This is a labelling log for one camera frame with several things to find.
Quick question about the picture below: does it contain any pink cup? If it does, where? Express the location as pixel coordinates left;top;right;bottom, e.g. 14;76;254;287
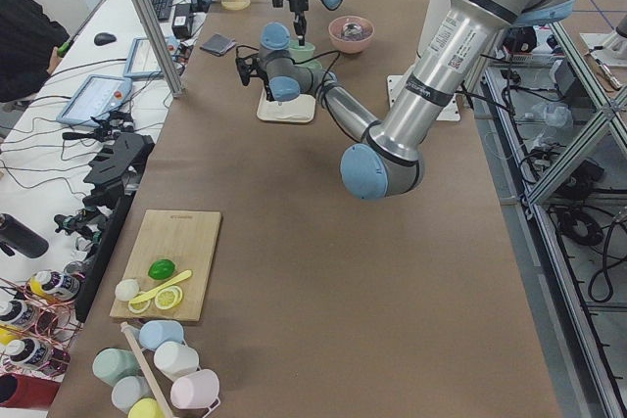
170;369;220;410

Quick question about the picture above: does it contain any grey cup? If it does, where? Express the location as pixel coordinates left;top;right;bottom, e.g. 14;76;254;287
111;376;153;413

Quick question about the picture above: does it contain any pink bowl with ice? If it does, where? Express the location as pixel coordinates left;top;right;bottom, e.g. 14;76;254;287
328;16;374;54

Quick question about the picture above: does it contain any yellow cup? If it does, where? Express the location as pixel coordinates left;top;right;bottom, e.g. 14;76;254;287
127;397;165;418

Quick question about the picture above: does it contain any cream tray with bear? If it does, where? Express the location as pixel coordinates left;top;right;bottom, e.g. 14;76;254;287
256;92;316;124

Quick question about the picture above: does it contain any blue cup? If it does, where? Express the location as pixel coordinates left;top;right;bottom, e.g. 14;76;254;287
139;320;185;350

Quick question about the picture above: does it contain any green cup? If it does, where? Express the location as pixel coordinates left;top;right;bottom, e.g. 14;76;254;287
92;348;141;387

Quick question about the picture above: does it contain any black computer mouse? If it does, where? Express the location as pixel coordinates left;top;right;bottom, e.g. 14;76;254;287
93;32;117;46

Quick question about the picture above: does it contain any copper wire bottle rack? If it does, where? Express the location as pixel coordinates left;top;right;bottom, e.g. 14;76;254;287
1;270;82;379

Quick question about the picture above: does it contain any green bowl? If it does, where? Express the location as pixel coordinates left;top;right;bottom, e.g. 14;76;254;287
288;39;315;63

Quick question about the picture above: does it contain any grey folded cloth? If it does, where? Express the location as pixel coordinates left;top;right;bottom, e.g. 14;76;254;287
200;33;237;57

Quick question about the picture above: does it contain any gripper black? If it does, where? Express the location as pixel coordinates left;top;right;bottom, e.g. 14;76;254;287
235;54;268;86
271;0;309;44

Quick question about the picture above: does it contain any blue teach pendant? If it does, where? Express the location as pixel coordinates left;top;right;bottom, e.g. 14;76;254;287
123;37;163;80
56;74;132;127

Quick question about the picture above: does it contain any white cup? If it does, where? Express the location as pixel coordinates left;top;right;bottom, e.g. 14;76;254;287
154;341;200;381

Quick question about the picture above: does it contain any black tool holder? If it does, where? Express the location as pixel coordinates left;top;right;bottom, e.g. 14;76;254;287
74;132;155;323

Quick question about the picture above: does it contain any lemon slice near bun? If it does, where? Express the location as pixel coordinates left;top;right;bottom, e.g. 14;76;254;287
127;299;152;314

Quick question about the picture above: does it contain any aluminium frame post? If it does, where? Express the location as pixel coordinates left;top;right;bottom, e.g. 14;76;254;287
131;0;183;99

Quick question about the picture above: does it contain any lemon slice stack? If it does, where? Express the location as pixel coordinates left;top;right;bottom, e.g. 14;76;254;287
154;285;183;310

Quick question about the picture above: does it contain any blue teach pendant near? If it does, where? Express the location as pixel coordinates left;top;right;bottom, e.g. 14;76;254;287
56;74;132;127

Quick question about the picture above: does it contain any blue teach pendant far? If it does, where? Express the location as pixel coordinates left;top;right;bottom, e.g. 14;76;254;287
123;37;163;80

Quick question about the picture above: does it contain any yellow plastic knife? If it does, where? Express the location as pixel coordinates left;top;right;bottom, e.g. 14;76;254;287
129;269;193;303

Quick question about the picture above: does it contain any green toy lime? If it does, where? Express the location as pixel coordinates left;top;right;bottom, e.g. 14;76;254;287
148;258;176;280

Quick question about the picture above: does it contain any bamboo cutting board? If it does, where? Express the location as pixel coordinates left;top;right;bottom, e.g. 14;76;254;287
108;209;222;324

